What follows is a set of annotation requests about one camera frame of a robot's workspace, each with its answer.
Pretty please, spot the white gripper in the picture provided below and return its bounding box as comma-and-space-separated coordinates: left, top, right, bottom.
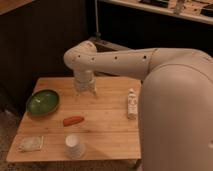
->
74, 70, 97, 97

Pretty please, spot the green ceramic bowl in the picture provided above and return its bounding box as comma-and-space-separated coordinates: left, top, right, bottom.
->
26, 89, 60, 117

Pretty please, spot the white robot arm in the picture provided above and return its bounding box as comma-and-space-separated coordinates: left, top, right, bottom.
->
64, 41, 213, 171

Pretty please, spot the orange carrot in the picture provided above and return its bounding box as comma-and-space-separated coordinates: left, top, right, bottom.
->
63, 116, 84, 126

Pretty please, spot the wooden table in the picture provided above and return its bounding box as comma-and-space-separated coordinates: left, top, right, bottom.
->
7, 77, 141, 162

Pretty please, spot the white bottle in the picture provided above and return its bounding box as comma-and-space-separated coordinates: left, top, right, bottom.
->
127, 89, 138, 119

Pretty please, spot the grey baseboard heater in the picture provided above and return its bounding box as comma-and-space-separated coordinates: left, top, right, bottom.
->
89, 37, 128, 52

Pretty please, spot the vertical metal pole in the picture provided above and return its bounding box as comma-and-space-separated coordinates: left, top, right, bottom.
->
94, 0, 101, 40

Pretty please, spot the white paper cup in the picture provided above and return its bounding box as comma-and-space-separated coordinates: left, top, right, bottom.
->
65, 134, 86, 159

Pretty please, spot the clear plastic wrapped packet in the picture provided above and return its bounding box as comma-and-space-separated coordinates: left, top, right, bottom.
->
19, 136, 44, 152

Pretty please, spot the wooden shelf with items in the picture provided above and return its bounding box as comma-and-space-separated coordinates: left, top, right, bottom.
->
101, 0, 213, 25

